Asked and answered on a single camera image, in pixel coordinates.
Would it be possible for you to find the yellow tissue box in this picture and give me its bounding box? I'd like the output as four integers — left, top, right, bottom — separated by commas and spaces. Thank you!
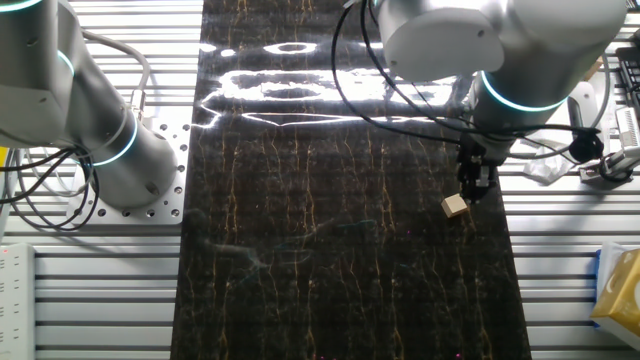
589, 248, 640, 337

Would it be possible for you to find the ribbed silver camera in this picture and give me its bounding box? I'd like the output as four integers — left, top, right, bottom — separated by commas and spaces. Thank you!
614, 106, 640, 149

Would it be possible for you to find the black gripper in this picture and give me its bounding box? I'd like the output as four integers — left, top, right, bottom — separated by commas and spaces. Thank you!
455, 137, 502, 204

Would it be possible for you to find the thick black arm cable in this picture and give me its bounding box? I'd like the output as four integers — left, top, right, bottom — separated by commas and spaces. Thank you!
330, 0, 464, 146

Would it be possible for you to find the grey camera stand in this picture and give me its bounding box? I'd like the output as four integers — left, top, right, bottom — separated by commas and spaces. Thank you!
578, 147, 640, 187

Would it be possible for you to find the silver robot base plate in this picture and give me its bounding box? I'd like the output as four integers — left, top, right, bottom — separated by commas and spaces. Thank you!
67, 107, 191, 226

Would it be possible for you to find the black coiled camera cable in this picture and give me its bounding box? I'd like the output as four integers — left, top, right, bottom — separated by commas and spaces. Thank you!
359, 0, 606, 165

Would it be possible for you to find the crumpled white tissue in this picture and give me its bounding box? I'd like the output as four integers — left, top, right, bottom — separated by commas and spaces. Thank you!
523, 149, 575, 184

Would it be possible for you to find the black marble pattern mat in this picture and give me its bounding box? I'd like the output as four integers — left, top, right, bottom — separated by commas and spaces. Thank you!
169, 0, 532, 360

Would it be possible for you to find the black looped cable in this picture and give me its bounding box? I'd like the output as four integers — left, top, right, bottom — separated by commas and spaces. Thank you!
599, 154, 632, 184

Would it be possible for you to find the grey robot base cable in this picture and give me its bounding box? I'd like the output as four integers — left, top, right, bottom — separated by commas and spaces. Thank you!
79, 28, 152, 121

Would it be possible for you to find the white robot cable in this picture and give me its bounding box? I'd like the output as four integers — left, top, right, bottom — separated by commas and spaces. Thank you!
4, 149, 94, 197

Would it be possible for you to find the black keyboard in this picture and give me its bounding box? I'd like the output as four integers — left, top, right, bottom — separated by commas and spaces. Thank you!
615, 46, 640, 119

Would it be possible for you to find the small wooden block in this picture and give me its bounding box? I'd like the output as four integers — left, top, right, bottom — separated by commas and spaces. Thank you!
440, 193, 470, 219

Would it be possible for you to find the white power strip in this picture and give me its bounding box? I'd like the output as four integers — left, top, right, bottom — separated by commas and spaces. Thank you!
0, 243, 36, 360

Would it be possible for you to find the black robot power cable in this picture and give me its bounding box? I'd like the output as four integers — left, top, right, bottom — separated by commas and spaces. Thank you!
0, 146, 102, 232

